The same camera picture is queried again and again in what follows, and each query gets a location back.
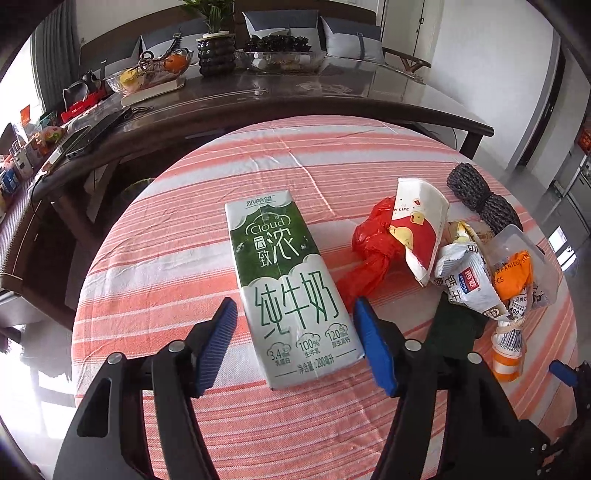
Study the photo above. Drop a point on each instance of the dark wooden table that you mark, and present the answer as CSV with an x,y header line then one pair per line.
x,y
323,97

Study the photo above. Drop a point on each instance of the crushed white red paper cup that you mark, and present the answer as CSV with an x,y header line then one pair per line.
x,y
425,217

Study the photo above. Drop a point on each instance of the dark wooden sofa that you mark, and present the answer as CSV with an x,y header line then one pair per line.
x,y
111,50

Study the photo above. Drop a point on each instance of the red box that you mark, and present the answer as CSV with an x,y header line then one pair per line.
x,y
83,106

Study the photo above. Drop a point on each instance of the grey white cushion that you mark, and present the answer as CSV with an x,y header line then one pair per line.
x,y
161,41
353,39

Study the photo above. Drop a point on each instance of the clear plastic container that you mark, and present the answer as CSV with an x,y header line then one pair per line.
x,y
512,240

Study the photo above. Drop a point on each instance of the green potted plant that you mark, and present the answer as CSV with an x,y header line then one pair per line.
x,y
210,14

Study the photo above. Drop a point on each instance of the small white orange bottle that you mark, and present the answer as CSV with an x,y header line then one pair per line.
x,y
505,364

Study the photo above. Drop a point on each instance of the thick book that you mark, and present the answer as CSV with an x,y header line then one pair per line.
x,y
152,92

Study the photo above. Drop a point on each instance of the green and white milk carton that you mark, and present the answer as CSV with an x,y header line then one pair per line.
x,y
286,286

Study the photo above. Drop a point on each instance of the glass tray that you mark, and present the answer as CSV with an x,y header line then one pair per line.
x,y
281,60

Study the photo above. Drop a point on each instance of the grey curtain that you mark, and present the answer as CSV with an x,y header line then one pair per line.
x,y
53,46

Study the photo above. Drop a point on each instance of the grey laptop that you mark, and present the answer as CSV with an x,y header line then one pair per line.
x,y
87,136

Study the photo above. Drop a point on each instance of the white blue snack wrapper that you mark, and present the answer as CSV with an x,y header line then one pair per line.
x,y
466,281

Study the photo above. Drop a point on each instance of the row of small boxes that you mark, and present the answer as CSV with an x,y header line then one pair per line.
x,y
23,161

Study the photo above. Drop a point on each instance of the orange white striped tablecloth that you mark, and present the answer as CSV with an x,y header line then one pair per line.
x,y
184,230

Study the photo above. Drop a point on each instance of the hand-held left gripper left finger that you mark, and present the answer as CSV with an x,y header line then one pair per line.
x,y
216,344

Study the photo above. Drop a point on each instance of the orange packet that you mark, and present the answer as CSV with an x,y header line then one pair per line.
x,y
517,277

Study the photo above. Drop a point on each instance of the dark ribbed plant pot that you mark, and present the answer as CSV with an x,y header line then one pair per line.
x,y
216,55

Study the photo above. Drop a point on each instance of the red plastic bag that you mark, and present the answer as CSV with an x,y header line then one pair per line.
x,y
374,244

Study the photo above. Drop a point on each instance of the dark green cloth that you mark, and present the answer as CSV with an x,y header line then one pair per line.
x,y
455,327

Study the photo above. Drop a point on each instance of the glass fruit bowl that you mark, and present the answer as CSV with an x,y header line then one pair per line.
x,y
152,74

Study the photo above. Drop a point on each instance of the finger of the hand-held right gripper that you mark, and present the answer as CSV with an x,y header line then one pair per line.
x,y
563,373

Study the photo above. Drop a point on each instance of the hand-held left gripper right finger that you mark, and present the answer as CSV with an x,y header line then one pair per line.
x,y
376,346

